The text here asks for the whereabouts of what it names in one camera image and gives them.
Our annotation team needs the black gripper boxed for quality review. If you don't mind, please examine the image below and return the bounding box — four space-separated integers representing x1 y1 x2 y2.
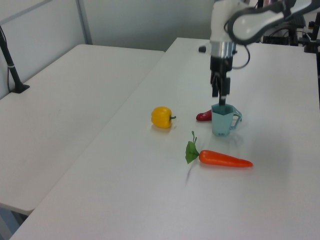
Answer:
209 56 235 106

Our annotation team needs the light blue hexagonal mug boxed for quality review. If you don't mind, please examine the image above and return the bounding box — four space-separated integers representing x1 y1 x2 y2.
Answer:
211 103 243 138

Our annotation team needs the red chili pepper toy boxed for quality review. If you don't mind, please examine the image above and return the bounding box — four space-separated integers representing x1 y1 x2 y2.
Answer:
195 109 213 123

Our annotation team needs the yellow bell pepper toy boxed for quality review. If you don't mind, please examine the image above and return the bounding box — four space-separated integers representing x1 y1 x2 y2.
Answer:
150 106 177 129

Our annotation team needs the orange carrot toy with leaves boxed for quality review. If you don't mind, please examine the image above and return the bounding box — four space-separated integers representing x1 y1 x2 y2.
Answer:
185 130 254 169

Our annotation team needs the black electronics box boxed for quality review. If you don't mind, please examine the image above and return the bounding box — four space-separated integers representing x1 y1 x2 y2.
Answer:
262 28 299 46

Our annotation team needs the black clamp stand orange knob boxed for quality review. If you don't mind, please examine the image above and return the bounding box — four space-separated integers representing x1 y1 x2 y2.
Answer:
297 19 320 54

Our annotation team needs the black keyboard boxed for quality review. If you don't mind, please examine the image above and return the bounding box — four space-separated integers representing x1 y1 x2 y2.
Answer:
291 13 307 28

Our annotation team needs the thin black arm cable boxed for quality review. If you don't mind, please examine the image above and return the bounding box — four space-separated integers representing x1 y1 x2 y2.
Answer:
231 44 251 70

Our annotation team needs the grey metal partition frame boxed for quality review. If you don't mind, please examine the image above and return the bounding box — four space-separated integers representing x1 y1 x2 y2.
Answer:
0 0 93 46

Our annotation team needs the black camera pole with base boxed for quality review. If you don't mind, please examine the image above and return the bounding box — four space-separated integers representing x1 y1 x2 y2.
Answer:
0 24 30 94

